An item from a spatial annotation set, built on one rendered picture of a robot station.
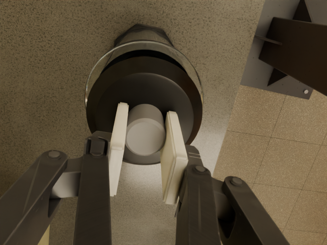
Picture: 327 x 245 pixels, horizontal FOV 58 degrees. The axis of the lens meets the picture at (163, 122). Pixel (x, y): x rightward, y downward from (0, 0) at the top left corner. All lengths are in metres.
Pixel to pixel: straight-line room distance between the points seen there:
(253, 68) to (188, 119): 1.32
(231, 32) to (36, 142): 0.38
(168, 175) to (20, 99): 0.41
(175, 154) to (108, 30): 0.35
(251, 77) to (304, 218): 1.04
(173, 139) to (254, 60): 1.37
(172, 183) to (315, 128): 1.67
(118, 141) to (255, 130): 1.53
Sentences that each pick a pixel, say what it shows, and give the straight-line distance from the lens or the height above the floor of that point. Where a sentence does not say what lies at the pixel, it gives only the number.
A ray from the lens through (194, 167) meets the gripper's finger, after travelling 0.15.
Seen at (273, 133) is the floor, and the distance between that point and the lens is 1.72.
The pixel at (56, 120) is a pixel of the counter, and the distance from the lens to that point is 0.54.
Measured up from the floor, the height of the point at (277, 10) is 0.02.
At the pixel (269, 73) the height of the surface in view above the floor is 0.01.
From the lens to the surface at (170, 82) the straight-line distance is 0.21.
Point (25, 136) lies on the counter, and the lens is 0.57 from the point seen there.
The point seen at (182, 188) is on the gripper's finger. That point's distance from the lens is 0.16.
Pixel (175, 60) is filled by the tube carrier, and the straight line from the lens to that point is 0.26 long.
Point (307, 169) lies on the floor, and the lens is 1.93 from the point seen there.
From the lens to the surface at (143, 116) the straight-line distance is 0.19.
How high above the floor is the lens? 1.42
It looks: 67 degrees down
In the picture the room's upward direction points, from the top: 171 degrees clockwise
